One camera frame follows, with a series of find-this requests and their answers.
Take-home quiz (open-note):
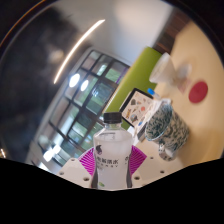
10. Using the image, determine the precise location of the white bowl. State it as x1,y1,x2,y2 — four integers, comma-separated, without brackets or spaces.
148,52,178,86

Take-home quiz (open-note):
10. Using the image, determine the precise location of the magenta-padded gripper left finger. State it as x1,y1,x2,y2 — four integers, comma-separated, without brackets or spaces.
57,147,97,189

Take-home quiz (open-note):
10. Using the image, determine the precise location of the white paper sheet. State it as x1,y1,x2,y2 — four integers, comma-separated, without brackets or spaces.
133,98,173,143

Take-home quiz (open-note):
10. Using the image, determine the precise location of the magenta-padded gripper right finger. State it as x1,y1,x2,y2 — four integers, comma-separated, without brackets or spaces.
125,145,169,189

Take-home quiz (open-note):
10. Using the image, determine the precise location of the black-framed window wall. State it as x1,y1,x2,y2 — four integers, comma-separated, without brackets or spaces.
33,49,131,168

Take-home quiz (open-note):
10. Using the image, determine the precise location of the green upholstered bench backrest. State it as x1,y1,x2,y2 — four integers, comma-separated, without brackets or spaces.
103,46,163,131

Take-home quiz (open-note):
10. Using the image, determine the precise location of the flat round red coaster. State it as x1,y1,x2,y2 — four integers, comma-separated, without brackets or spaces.
188,80,209,104

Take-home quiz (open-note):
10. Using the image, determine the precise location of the clear black-capped drink bottle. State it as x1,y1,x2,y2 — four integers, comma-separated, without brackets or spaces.
92,111,134,191

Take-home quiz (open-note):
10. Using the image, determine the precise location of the small blue-capped tube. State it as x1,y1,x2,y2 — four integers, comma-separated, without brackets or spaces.
147,87,162,100

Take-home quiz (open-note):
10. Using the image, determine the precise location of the dark-shaded pendant lamp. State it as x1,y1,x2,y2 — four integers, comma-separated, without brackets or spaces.
68,73,81,89

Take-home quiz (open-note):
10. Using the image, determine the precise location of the curved linear ceiling light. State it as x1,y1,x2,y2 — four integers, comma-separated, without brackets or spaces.
53,18,106,85

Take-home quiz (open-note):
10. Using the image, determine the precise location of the black-framed picture tablet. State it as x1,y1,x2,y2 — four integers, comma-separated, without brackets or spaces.
119,87,155,129

